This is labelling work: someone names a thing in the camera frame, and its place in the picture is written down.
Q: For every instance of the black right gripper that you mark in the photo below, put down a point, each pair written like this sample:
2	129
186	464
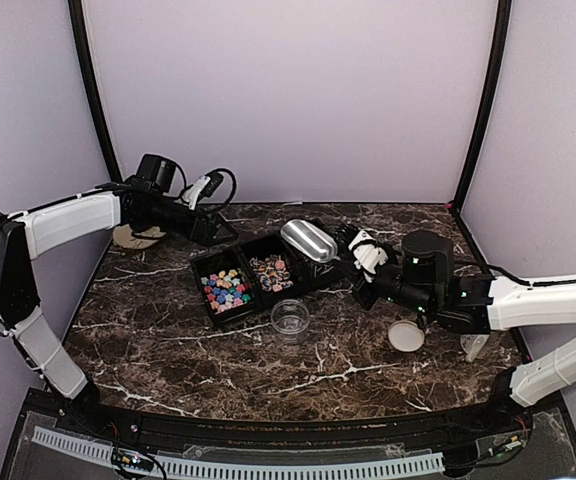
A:
366	298

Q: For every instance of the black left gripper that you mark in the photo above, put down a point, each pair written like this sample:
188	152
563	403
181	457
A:
208	230

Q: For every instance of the black three-compartment candy tray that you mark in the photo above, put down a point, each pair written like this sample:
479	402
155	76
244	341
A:
253	276

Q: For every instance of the metal candy scoop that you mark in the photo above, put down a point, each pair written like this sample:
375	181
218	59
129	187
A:
311	241

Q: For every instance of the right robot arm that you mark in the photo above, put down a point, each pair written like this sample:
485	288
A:
500	301

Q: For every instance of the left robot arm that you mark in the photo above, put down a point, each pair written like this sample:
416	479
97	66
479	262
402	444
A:
27	236

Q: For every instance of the white round lid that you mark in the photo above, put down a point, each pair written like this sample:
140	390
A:
405	336

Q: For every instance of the white ceramic mug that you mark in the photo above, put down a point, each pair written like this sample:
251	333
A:
472	345

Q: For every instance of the round wooden coaster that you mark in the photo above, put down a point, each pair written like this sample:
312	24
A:
125	237

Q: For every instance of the clear plastic cup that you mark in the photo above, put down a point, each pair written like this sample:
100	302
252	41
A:
290	319

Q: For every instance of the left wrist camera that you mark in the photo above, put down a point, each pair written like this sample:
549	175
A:
204	187

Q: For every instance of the white slotted cable duct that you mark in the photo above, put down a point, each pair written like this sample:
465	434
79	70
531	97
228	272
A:
220	463

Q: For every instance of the black frame post left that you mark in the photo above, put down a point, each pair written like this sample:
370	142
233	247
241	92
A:
91	88

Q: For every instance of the black frame post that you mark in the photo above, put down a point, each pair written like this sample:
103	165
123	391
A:
487	97
91	88

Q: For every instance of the black frame post right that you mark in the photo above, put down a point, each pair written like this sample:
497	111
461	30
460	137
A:
487	97

